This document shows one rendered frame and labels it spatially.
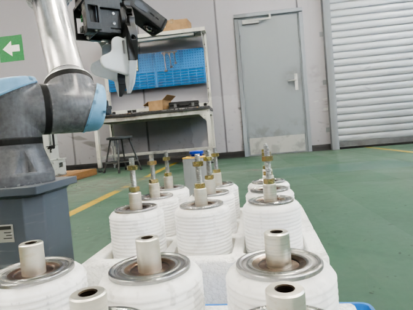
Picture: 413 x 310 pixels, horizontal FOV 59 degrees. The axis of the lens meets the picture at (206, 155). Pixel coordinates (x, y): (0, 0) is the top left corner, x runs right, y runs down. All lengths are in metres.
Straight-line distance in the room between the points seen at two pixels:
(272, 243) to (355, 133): 5.51
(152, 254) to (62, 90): 0.61
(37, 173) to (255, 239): 0.48
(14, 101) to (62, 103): 0.09
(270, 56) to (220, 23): 0.90
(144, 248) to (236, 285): 0.09
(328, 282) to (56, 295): 0.23
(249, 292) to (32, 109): 0.67
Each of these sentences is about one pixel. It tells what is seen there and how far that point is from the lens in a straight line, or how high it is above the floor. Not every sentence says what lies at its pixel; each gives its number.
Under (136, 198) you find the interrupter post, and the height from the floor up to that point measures 0.27.
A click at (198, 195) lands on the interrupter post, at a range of 0.63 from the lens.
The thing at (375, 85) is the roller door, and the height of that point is 0.87.
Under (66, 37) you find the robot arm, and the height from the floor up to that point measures 0.64.
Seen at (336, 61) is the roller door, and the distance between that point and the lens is 5.83.
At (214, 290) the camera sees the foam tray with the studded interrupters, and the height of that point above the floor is 0.13.
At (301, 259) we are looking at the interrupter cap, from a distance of 0.35.
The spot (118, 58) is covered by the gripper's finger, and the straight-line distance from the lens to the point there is 0.64.
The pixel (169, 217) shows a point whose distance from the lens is 0.75.
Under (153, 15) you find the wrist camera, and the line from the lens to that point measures 0.71.
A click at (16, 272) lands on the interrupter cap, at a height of 0.25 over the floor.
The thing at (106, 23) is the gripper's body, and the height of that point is 0.56.
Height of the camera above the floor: 0.37
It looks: 3 degrees down
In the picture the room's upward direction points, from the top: 5 degrees counter-clockwise
